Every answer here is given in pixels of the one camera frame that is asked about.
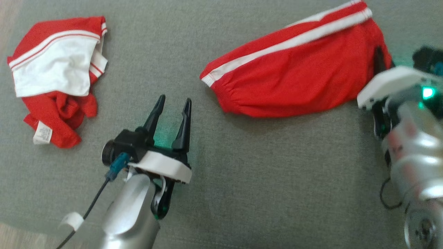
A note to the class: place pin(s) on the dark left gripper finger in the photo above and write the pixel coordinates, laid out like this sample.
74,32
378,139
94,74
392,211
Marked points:
183,131
154,117

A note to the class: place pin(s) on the large grey sofa seat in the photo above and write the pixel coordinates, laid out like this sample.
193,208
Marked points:
242,173

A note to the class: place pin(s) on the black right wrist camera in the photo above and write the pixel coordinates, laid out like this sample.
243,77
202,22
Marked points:
427,57

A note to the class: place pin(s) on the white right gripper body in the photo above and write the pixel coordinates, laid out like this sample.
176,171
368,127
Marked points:
391,81

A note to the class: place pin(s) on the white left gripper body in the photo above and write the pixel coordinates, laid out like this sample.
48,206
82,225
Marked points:
162,164

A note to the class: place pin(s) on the red Bulls basketball jersey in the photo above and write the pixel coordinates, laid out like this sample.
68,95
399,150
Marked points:
52,69

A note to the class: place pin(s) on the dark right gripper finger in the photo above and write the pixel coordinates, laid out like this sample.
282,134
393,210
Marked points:
379,60

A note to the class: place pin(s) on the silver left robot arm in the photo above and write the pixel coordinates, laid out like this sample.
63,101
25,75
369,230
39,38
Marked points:
131,211

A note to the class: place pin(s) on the red shorts with white stripe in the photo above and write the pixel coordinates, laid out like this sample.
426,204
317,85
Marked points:
294,79

